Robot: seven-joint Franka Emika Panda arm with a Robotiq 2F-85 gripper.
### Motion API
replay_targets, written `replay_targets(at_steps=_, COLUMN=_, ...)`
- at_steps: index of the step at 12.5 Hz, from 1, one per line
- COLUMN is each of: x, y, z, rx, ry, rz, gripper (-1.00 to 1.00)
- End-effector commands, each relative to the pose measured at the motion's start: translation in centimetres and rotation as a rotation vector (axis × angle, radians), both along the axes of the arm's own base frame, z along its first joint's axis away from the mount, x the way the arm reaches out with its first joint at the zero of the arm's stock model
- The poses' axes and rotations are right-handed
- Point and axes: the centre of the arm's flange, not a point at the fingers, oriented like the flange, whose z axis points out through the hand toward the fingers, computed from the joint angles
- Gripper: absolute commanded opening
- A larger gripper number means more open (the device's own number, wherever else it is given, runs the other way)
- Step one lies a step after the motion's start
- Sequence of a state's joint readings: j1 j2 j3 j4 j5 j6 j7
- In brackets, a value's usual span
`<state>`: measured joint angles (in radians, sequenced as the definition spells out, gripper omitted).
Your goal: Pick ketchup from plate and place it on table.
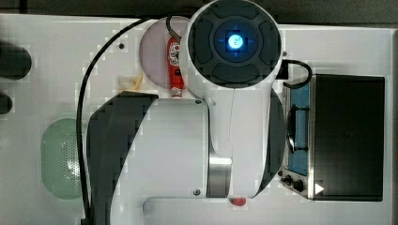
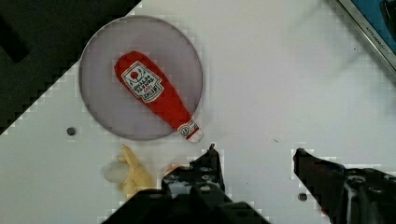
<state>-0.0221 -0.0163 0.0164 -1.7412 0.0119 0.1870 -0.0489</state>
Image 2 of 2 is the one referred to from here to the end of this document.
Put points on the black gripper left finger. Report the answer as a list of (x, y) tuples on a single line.
[(204, 170)]

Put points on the round grey plate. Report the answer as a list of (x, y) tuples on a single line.
[(109, 102)]

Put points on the black steel toaster oven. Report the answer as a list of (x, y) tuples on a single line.
[(376, 20)]

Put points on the red plush ketchup bottle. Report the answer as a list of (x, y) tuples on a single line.
[(143, 78)]

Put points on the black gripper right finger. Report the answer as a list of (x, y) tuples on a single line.
[(325, 180)]

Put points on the yellow plush fries toy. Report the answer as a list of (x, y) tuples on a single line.
[(128, 173)]

